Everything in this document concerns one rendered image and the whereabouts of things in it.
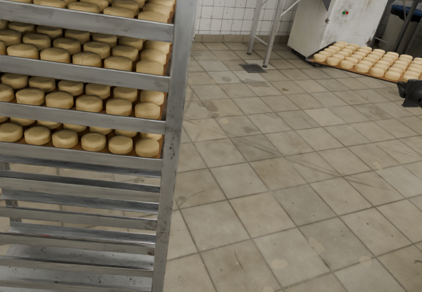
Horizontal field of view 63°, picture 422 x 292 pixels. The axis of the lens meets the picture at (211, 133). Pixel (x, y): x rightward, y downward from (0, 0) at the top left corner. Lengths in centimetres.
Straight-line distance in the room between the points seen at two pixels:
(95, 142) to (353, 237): 169
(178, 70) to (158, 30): 7
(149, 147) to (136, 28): 27
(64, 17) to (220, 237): 147
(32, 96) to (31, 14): 18
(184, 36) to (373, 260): 176
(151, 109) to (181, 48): 18
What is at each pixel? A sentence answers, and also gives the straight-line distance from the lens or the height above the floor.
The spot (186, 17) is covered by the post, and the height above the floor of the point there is 127.
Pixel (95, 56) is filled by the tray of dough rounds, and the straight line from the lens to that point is 68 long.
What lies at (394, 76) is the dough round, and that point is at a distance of 145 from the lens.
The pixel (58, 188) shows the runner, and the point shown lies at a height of 87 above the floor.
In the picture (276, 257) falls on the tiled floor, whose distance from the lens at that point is 187.
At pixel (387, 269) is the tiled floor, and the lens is 211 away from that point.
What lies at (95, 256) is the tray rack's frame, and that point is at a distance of 158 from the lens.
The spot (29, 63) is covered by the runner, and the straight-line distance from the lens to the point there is 66.
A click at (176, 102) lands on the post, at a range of 59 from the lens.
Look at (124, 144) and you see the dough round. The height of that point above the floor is 97.
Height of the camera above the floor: 140
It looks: 32 degrees down
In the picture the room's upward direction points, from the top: 10 degrees clockwise
